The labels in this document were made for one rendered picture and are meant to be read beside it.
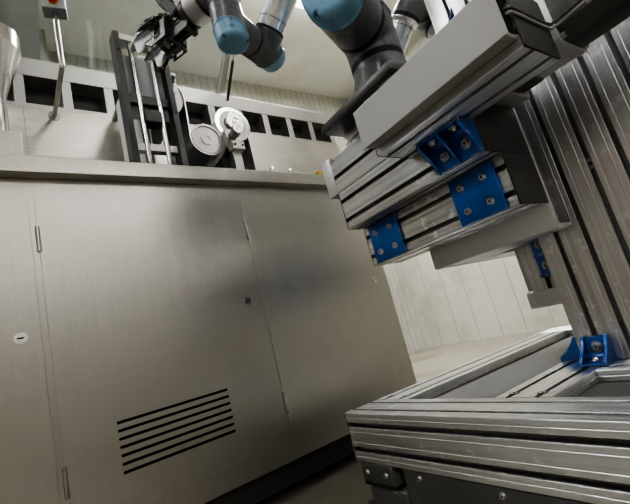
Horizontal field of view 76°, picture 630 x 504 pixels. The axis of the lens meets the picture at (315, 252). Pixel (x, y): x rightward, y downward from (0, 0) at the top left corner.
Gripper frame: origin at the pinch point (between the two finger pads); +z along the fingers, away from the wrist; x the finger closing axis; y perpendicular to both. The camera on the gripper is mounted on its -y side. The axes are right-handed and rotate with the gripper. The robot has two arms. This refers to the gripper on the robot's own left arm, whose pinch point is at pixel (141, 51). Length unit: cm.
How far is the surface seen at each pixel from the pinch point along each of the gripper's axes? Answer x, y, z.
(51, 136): 8, -10, 63
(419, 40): 277, -196, -39
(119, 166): -4.5, 36.1, 4.0
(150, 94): 14.1, -3.4, 15.1
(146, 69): 13.0, -12.7, 15.0
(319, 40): 215, -200, 35
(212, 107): 68, -43, 38
